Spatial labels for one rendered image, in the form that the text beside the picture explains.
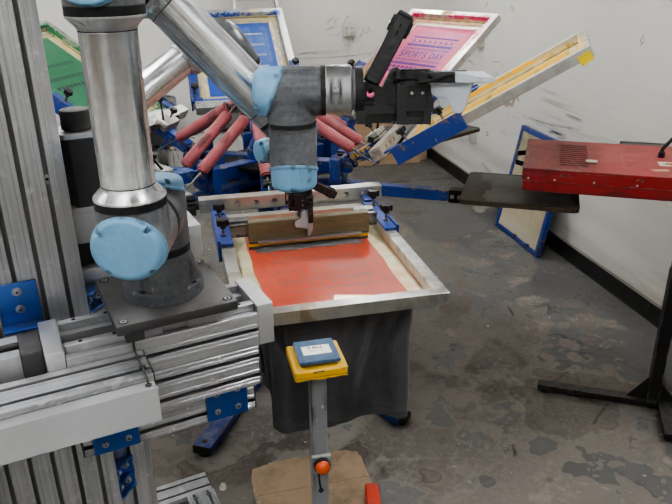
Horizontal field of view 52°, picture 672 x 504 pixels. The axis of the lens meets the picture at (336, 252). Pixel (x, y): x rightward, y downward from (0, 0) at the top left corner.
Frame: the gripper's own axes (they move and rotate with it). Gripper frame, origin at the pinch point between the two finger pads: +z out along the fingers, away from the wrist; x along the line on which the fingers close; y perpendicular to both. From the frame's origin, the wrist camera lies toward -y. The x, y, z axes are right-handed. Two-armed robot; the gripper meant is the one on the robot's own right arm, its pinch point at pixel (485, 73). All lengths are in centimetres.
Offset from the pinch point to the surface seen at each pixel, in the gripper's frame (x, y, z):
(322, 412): -47, 82, -26
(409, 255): -97, 56, 1
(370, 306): -67, 62, -13
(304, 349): -47, 65, -30
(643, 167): -146, 37, 93
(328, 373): -41, 69, -25
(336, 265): -99, 59, -22
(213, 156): -175, 35, -70
